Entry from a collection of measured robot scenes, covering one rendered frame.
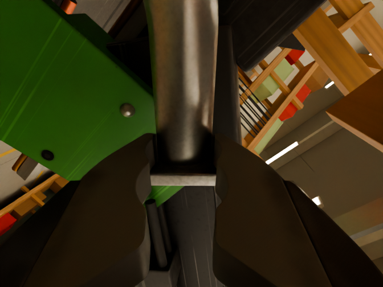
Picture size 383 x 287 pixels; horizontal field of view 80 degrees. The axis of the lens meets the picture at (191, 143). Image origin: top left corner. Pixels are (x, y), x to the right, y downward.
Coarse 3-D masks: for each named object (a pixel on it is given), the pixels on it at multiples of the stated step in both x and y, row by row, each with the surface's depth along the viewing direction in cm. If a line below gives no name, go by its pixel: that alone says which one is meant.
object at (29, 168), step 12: (132, 0) 24; (132, 12) 25; (144, 12) 24; (120, 24) 25; (132, 24) 25; (144, 24) 25; (120, 36) 26; (132, 36) 25; (24, 156) 34; (12, 168) 35; (24, 168) 35; (36, 168) 35
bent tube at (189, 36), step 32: (160, 0) 8; (192, 0) 8; (160, 32) 9; (192, 32) 9; (160, 64) 10; (192, 64) 9; (160, 96) 10; (192, 96) 10; (160, 128) 11; (192, 128) 11; (160, 160) 12; (192, 160) 12
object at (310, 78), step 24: (288, 48) 319; (240, 72) 342; (264, 72) 296; (288, 72) 321; (312, 72) 327; (240, 96) 277; (264, 96) 315; (288, 96) 303; (264, 120) 322; (264, 144) 289
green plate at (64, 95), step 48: (0, 0) 14; (48, 0) 14; (0, 48) 15; (48, 48) 15; (96, 48) 15; (0, 96) 17; (48, 96) 17; (96, 96) 17; (144, 96) 17; (48, 144) 19; (96, 144) 19
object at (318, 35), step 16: (320, 16) 76; (304, 32) 78; (320, 32) 77; (336, 32) 76; (320, 48) 79; (336, 48) 78; (352, 48) 77; (320, 64) 86; (336, 64) 79; (352, 64) 78; (336, 80) 84; (352, 80) 80
